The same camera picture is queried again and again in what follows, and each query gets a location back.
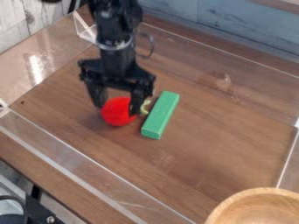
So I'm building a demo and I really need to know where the black clamp with cable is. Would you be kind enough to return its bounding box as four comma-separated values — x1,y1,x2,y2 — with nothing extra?
0,195,65,224

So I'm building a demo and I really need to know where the clear acrylic enclosure wall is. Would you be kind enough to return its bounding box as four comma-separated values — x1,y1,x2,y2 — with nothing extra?
0,17,299,224

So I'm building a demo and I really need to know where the red plush strawberry toy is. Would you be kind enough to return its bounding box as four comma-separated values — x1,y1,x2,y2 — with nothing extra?
98,96,150,127

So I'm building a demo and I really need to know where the clear acrylic corner bracket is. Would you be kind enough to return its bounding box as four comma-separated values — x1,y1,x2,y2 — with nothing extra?
72,11,97,44

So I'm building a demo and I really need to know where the green rectangular block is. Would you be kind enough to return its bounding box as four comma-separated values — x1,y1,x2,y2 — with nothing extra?
141,91,180,140

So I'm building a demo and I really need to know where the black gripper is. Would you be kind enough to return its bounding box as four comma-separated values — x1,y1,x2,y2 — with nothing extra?
78,48,154,116

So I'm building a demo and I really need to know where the wooden bowl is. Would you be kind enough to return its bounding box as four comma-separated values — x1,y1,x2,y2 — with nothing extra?
204,187,299,224

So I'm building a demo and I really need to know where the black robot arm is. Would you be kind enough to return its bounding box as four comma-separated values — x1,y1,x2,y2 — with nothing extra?
78,0,154,116

